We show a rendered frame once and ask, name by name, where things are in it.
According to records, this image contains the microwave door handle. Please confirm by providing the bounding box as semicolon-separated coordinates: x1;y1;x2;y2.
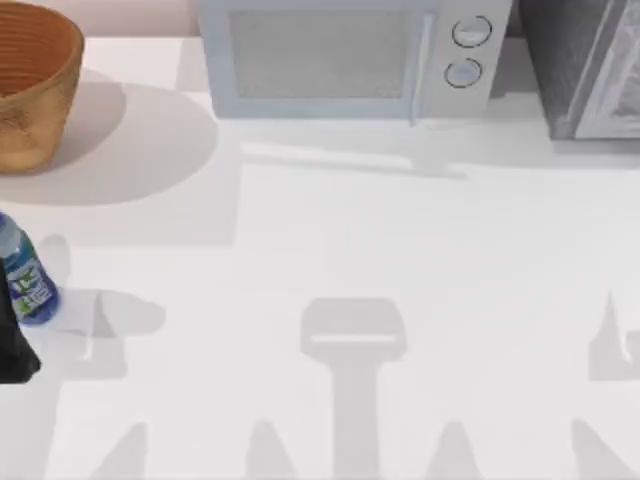
408;13;434;127

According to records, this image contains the round microwave knob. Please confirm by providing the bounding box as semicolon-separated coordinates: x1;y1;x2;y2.
451;14;494;49
443;56;484;90

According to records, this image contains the blue bottle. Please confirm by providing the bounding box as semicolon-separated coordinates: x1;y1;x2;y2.
0;211;60;329

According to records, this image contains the brown woven basket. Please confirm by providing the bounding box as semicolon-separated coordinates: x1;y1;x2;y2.
0;0;86;175

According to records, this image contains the pale microwave oven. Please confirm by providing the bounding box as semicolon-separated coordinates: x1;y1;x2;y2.
194;0;514;128

